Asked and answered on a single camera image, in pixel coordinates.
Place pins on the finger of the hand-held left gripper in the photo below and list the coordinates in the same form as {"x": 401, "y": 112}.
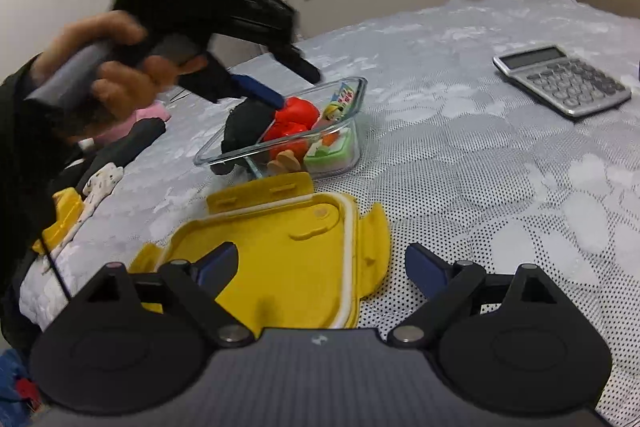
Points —
{"x": 302, "y": 67}
{"x": 255, "y": 88}

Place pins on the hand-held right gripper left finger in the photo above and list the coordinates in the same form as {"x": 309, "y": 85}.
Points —
{"x": 220, "y": 264}

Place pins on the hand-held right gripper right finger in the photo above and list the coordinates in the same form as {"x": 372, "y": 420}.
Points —
{"x": 425, "y": 268}

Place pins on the black plush cat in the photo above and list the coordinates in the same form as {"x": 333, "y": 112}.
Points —
{"x": 245, "y": 127}

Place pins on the red toy figure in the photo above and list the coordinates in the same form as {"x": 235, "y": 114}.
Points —
{"x": 295, "y": 112}

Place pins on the colourful toy card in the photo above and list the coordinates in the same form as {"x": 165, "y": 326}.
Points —
{"x": 346, "y": 94}

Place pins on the yellow container lid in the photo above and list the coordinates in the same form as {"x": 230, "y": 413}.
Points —
{"x": 290, "y": 277}

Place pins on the clear glass container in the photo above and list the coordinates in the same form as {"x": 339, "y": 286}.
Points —
{"x": 350, "y": 142}

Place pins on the green toy box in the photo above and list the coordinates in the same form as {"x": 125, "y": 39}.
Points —
{"x": 330, "y": 157}

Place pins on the person's left forearm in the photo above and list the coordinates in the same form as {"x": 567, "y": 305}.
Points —
{"x": 20, "y": 167}

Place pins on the person's left hand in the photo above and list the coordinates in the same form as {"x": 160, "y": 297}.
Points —
{"x": 125, "y": 82}

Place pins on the pink plush toy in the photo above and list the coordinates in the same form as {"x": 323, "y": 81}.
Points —
{"x": 150, "y": 113}

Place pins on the black cloth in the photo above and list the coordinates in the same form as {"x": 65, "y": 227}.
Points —
{"x": 135, "y": 139}

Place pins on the patterned white cloth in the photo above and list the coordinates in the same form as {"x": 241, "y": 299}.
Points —
{"x": 102, "y": 177}

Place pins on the yellow plastic case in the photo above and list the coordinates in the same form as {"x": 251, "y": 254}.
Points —
{"x": 65, "y": 212}

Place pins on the blue cloth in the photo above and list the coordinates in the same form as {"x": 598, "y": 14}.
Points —
{"x": 17, "y": 382}

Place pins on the silver calculator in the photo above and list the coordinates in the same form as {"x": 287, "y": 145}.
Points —
{"x": 565, "y": 79}

